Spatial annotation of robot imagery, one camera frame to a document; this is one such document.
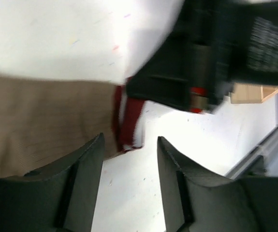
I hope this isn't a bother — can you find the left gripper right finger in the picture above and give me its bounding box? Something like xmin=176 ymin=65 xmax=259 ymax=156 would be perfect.
xmin=157 ymin=137 xmax=278 ymax=232

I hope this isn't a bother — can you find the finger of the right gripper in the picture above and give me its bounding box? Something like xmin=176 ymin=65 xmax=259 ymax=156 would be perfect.
xmin=126 ymin=34 xmax=197 ymax=112

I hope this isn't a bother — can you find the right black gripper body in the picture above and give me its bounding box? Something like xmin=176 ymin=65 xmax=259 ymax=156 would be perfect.
xmin=170 ymin=0 xmax=278 ymax=111

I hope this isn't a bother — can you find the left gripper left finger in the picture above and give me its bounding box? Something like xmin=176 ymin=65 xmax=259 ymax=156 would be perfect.
xmin=0 ymin=134 xmax=105 ymax=232

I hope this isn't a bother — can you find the tan sock with maroon stripes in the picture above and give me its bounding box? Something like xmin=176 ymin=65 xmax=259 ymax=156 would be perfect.
xmin=0 ymin=74 xmax=145 ymax=177

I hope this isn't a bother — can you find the wooden compartment tray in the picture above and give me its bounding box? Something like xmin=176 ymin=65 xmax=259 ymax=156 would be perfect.
xmin=230 ymin=83 xmax=278 ymax=104

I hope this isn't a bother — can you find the aluminium table frame rail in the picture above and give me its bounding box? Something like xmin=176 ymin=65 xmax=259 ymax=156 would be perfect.
xmin=225 ymin=125 xmax=278 ymax=179

